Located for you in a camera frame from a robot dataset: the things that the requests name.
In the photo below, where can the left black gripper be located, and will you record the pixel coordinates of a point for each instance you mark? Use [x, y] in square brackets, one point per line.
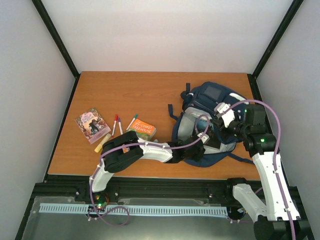
[197, 158]

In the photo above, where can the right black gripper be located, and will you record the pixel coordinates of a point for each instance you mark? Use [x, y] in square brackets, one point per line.
[223, 130]

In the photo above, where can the orange treehouse paperback book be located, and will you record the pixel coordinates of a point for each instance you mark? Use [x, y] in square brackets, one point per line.
[143, 130]

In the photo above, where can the dark fantasy paperback book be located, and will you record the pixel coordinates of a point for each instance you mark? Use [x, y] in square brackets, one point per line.
[213, 140]

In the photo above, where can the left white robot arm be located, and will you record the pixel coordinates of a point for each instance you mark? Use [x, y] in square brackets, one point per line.
[121, 152]

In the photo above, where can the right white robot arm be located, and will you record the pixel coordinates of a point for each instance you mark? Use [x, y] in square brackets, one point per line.
[276, 217]

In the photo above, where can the teal capped marker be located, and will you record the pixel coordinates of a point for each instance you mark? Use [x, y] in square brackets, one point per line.
[132, 121]

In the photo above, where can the purple capped marker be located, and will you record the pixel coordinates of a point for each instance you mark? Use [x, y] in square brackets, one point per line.
[120, 125]

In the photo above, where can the red capped marker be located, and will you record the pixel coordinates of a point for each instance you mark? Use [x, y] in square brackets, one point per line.
[114, 126]

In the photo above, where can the yellow highlighter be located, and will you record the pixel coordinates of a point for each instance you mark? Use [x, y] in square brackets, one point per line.
[103, 141]

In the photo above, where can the pink illustrated paperback book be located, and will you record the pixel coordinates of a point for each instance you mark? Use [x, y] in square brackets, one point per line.
[92, 125]

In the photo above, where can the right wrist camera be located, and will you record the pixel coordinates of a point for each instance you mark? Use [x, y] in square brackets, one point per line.
[224, 111]

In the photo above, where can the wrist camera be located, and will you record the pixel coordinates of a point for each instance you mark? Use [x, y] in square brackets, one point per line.
[224, 111]
[203, 137]

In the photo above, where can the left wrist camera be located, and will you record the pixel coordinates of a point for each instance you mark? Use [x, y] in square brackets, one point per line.
[203, 137]

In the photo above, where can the right black frame post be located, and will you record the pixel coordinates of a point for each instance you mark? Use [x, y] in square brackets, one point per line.
[281, 29]

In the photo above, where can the black frame post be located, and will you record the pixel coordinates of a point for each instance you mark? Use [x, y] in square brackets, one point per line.
[44, 15]
[281, 29]

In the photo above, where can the black aluminium frame base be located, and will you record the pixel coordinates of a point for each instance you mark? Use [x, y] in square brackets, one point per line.
[148, 94]

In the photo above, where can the light blue slotted cable duct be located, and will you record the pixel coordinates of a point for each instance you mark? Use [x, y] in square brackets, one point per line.
[136, 210]

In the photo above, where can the left black frame post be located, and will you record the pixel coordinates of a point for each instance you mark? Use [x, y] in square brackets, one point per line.
[44, 15]

